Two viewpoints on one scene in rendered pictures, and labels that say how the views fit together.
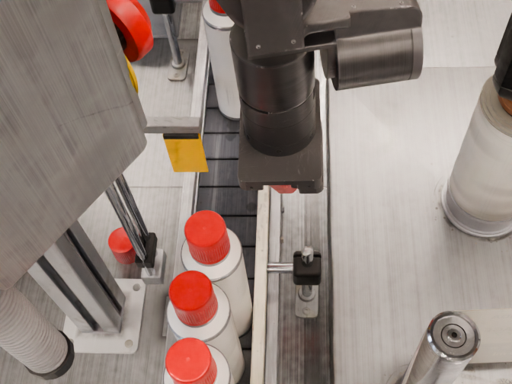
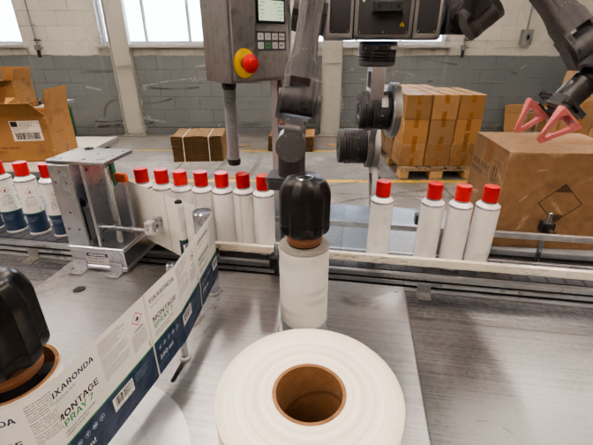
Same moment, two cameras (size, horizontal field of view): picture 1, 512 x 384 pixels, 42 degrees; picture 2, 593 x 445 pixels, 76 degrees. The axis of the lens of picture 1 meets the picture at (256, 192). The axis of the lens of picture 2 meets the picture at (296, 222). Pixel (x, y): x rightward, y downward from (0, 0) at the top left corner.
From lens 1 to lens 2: 0.89 m
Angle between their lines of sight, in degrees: 69
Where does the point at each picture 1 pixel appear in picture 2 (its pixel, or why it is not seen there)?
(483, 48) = (458, 389)
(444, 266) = (268, 308)
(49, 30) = (220, 33)
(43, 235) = (212, 75)
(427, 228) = not seen: hidden behind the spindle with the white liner
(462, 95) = (386, 337)
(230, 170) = not seen: hidden behind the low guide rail
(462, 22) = (484, 382)
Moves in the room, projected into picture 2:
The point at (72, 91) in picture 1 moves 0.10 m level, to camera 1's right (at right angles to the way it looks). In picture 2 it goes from (221, 49) to (210, 49)
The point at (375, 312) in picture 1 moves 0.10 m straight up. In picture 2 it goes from (252, 284) to (251, 245)
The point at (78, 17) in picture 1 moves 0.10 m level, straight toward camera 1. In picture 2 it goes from (223, 34) to (172, 34)
